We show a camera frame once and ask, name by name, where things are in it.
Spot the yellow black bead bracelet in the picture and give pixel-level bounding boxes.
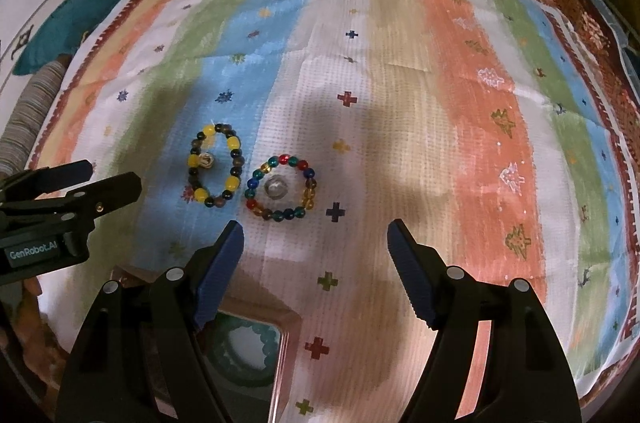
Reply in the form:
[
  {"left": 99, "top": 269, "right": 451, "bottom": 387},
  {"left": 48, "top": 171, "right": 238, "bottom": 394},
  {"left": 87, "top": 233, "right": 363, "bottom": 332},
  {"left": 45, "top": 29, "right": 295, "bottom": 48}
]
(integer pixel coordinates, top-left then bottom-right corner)
[{"left": 186, "top": 122, "right": 246, "bottom": 208}]

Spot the person's left hand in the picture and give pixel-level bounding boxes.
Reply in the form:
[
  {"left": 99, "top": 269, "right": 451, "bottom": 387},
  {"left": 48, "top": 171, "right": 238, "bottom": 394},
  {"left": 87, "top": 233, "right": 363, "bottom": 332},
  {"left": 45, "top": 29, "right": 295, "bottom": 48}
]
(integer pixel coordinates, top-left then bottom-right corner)
[{"left": 1, "top": 278, "right": 68, "bottom": 411}]

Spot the light blue bead bracelet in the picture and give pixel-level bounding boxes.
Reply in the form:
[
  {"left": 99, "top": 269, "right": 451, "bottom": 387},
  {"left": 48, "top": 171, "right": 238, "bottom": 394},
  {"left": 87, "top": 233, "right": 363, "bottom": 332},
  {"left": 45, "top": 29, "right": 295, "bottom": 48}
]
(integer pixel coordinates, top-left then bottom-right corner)
[{"left": 207, "top": 315, "right": 281, "bottom": 386}]

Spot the white headboard panel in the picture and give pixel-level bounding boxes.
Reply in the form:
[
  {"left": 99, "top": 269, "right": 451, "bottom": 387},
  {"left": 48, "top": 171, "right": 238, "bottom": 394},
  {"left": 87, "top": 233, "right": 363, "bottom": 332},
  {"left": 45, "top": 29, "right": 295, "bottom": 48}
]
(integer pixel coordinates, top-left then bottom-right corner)
[{"left": 0, "top": 0, "right": 122, "bottom": 94}]

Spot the silver metal tin box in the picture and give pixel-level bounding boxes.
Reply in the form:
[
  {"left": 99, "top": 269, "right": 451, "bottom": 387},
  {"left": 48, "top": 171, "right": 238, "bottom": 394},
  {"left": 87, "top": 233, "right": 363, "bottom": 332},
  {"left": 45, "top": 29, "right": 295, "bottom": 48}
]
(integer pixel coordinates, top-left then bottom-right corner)
[{"left": 106, "top": 263, "right": 304, "bottom": 423}]

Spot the colourful striped cloth mat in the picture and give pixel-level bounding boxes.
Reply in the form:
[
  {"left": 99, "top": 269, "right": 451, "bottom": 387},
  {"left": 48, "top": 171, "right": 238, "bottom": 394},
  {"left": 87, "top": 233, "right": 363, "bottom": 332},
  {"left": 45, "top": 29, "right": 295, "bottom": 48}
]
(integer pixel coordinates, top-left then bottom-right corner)
[{"left": 32, "top": 0, "right": 639, "bottom": 422}]

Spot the multicolour glass bead bracelet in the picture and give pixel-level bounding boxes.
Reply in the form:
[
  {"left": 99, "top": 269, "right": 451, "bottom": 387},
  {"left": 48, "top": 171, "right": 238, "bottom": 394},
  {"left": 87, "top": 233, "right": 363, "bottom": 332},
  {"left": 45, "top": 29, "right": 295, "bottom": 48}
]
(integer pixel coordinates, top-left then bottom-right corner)
[{"left": 243, "top": 153, "right": 318, "bottom": 222}]

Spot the silver ring with stone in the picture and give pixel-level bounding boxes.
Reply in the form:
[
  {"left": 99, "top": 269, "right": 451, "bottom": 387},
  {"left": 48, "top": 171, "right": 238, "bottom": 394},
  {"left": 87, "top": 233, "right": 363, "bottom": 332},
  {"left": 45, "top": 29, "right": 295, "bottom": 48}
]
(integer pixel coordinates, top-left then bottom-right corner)
[{"left": 263, "top": 174, "right": 291, "bottom": 200}]

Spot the striped grey pillow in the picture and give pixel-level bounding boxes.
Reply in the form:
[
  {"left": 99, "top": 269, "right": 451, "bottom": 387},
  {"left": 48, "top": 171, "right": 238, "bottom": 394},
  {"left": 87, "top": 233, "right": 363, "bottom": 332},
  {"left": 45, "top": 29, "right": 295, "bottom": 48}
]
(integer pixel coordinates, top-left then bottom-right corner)
[{"left": 1, "top": 54, "right": 72, "bottom": 179}]

